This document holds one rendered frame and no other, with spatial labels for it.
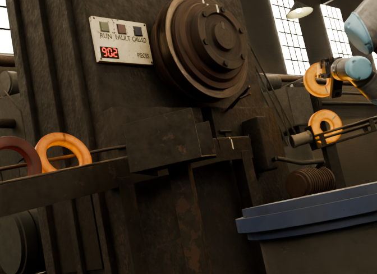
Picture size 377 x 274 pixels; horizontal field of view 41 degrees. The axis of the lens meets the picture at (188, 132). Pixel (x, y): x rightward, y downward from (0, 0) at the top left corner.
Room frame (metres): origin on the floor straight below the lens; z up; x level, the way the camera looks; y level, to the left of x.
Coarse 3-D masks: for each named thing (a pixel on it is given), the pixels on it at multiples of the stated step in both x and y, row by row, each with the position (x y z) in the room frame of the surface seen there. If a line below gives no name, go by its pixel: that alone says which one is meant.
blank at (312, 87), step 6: (312, 66) 2.16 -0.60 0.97; (306, 72) 2.16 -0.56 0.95; (312, 72) 2.16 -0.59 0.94; (306, 78) 2.16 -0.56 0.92; (312, 78) 2.16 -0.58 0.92; (306, 84) 2.16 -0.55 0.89; (312, 84) 2.16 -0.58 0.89; (318, 84) 2.16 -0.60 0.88; (312, 90) 2.16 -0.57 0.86; (318, 90) 2.16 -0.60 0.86; (324, 90) 2.17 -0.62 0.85; (318, 96) 2.18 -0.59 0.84; (324, 96) 2.18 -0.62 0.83
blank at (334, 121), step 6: (318, 114) 2.23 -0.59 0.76; (324, 114) 2.24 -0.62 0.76; (330, 114) 2.25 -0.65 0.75; (336, 114) 2.25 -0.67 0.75; (312, 120) 2.23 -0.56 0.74; (318, 120) 2.23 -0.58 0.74; (324, 120) 2.27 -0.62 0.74; (330, 120) 2.25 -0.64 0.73; (336, 120) 2.25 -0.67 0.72; (312, 126) 2.22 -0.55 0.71; (318, 126) 2.23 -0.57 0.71; (330, 126) 2.27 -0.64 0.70; (336, 126) 2.25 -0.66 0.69; (318, 132) 2.23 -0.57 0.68; (336, 132) 2.25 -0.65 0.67; (330, 138) 2.24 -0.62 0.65; (336, 138) 2.25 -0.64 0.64
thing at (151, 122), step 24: (144, 120) 1.36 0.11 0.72; (168, 120) 1.34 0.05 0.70; (192, 120) 1.33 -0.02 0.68; (144, 144) 1.36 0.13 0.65; (168, 144) 1.35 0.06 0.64; (192, 144) 1.33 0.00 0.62; (144, 168) 1.36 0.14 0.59; (168, 168) 1.48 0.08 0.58; (192, 192) 1.47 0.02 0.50; (192, 216) 1.47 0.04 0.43; (192, 240) 1.47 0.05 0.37; (192, 264) 1.47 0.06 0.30
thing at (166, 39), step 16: (176, 0) 1.92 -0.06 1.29; (160, 16) 1.93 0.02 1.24; (160, 32) 1.89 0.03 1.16; (160, 48) 1.90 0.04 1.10; (176, 64) 1.87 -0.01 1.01; (176, 80) 1.94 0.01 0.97; (192, 80) 1.92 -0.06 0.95; (240, 80) 2.12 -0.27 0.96; (208, 96) 1.98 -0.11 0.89; (224, 96) 2.03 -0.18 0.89
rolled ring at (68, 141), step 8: (48, 136) 1.55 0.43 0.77; (56, 136) 1.56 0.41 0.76; (64, 136) 1.58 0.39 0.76; (72, 136) 1.60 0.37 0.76; (40, 144) 1.52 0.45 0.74; (48, 144) 1.53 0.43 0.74; (56, 144) 1.58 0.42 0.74; (64, 144) 1.59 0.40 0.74; (72, 144) 1.59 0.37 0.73; (80, 144) 1.60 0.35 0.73; (40, 152) 1.50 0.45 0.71; (80, 152) 1.59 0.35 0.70; (88, 152) 1.61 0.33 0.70; (80, 160) 1.60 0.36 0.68; (88, 160) 1.59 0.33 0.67; (48, 168) 1.49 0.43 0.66
